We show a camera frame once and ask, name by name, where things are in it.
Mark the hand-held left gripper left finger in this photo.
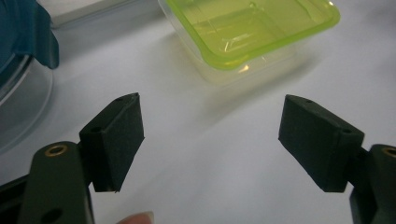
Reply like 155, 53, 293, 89
78, 91, 146, 193

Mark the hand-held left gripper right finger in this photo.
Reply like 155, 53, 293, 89
277, 93, 365, 193

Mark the clear container with green lid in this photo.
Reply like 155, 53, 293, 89
157, 0, 341, 87

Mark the round glass container blue lid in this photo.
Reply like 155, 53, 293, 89
0, 0, 61, 154

